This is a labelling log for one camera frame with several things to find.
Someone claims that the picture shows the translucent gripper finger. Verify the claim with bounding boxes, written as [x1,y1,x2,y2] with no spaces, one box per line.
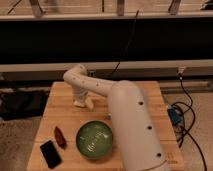
[85,97,94,111]

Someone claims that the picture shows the white sponge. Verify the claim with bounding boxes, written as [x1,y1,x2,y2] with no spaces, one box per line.
[73,100,86,108]

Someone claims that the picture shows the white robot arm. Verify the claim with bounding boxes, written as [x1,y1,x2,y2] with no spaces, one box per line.
[63,64,171,171]

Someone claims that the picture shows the green ceramic bowl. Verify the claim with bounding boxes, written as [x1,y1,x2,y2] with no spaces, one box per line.
[76,121,113,160]

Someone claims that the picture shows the dark red toy boat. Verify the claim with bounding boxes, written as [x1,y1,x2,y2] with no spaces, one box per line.
[54,127,66,147]

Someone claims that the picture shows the black smartphone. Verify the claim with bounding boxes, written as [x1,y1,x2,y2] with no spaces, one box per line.
[40,140,62,169]

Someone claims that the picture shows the blue power adapter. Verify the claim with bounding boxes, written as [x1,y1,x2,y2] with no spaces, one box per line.
[167,107,181,126]

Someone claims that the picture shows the black hanging cable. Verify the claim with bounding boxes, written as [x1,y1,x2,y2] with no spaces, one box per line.
[109,9,140,78]

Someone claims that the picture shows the black floor cables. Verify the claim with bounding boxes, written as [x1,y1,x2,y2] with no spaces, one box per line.
[169,73,208,171]

